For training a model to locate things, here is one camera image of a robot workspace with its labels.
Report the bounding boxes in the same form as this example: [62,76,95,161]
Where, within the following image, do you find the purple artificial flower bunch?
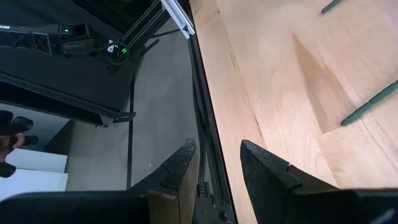
[320,0,343,15]

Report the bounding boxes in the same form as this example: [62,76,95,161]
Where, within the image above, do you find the person's hand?
[0,132,25,162]

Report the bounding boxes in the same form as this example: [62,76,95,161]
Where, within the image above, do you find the white cabinet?
[0,102,71,202]

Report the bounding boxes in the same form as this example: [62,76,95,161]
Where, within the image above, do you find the black teleoperation handle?
[0,110,40,179]

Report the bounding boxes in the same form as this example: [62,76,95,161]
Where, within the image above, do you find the black aluminium table frame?
[119,0,237,224]

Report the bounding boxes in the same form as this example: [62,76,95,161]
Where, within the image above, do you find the short black cable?
[148,28,182,40]

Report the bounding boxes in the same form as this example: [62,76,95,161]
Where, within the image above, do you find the silver aluminium bracket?
[160,0,196,40]

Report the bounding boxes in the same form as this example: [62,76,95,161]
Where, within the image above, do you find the blue artificial flower bunch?
[340,80,398,127]

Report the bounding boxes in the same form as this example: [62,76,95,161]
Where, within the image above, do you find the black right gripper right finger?
[239,139,398,224]

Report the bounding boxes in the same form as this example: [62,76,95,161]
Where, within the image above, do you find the thick black floor cable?
[126,77,136,190]

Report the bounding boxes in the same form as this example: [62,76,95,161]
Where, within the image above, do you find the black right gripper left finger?
[0,138,200,224]

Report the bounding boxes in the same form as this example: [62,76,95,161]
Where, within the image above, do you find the black flat panel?
[0,46,137,127]

